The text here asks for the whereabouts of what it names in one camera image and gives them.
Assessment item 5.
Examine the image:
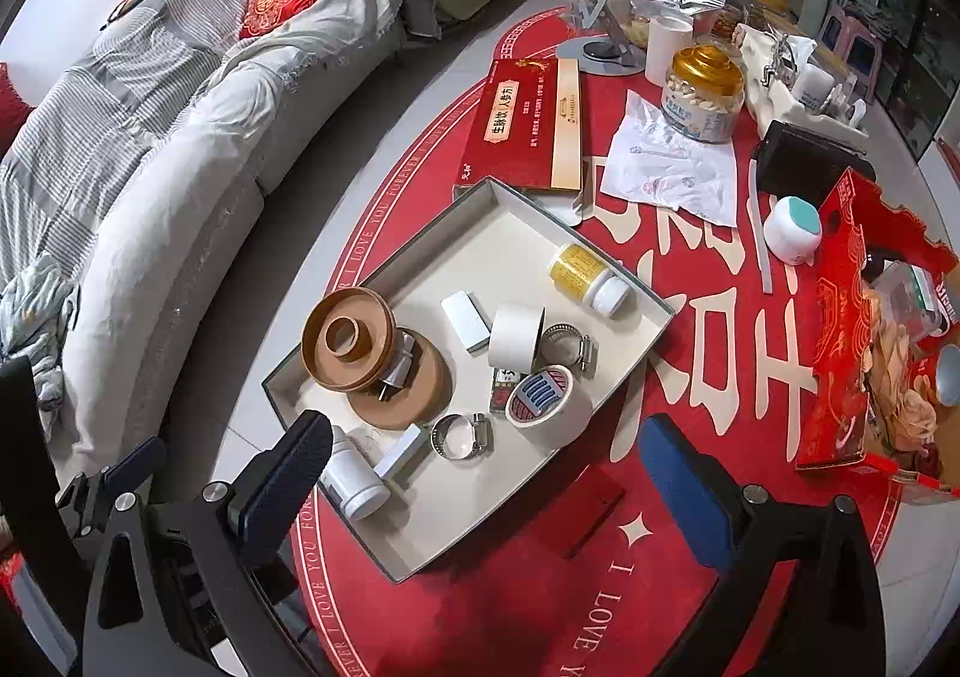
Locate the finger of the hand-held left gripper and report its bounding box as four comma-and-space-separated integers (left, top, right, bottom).
56, 435, 167, 535

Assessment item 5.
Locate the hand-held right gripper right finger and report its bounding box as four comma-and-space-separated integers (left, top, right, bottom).
639, 411, 887, 677

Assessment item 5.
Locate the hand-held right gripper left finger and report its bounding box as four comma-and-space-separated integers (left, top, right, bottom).
82, 410, 335, 677

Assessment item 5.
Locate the white plastic bottle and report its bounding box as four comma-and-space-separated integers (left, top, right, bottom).
319, 424, 392, 520

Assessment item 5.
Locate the white rectangular block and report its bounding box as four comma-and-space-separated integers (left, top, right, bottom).
373, 422, 425, 483
440, 291, 492, 354

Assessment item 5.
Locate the white tape roll blue label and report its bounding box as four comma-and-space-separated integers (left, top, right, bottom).
504, 363, 593, 449

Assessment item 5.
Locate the brown plastic tape spool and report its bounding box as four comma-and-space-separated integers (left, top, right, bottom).
301, 287, 397, 393

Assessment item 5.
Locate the brown cardboard ring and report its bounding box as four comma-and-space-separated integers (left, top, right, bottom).
346, 328, 455, 432

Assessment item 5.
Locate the white tape roll yellow inside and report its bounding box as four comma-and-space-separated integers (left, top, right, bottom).
487, 302, 545, 367

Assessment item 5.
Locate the yellow label pill bottle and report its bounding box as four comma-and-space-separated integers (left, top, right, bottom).
547, 242, 631, 318

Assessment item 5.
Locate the grey tray with white inside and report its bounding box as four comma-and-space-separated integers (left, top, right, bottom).
261, 176, 678, 584

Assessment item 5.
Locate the light blue blanket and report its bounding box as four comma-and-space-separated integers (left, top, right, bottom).
0, 253, 80, 434

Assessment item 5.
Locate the red round printed mat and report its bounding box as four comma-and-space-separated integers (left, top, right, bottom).
289, 6, 905, 677

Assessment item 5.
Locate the red cardboard box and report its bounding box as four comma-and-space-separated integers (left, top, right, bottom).
795, 167, 960, 506

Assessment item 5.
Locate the clear bag of dried snacks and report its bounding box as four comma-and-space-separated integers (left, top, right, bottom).
862, 257, 960, 468

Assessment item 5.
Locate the sofa with grey white cover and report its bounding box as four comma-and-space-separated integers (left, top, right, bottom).
0, 0, 443, 498

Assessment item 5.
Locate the white flat strip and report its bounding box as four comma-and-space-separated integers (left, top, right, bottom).
746, 160, 773, 292

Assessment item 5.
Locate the white jar with teal lid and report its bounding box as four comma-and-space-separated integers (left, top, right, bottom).
763, 195, 822, 266

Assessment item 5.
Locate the metal tin can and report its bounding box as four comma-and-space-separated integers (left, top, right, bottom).
930, 347, 960, 408

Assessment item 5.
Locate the white paper sheet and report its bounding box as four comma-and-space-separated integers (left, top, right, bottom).
604, 91, 740, 227

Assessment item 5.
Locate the black pouch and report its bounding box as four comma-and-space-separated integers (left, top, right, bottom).
750, 120, 877, 213

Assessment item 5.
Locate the glass jar with gold lid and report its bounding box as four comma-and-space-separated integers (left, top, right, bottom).
661, 43, 745, 145

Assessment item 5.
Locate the red and gold flat box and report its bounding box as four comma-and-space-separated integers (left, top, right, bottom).
452, 56, 586, 227

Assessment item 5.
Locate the white ceramic organizer tray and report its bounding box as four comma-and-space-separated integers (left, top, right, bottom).
731, 23, 871, 127

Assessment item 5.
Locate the silver tablet stand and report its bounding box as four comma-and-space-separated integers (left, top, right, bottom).
555, 0, 653, 79

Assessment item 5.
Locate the purple plastic stool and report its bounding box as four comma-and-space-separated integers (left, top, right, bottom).
844, 36, 882, 82
817, 2, 852, 52

